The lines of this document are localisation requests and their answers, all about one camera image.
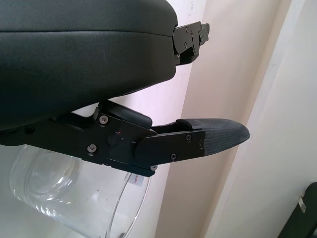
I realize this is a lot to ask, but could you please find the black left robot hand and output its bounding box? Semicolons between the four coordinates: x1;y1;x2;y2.
0;0;251;178

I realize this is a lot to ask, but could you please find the clear glass cup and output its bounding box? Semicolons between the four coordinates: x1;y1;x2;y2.
8;145;154;238

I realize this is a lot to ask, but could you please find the black object with white tag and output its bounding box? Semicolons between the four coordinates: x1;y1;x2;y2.
289;182;317;238

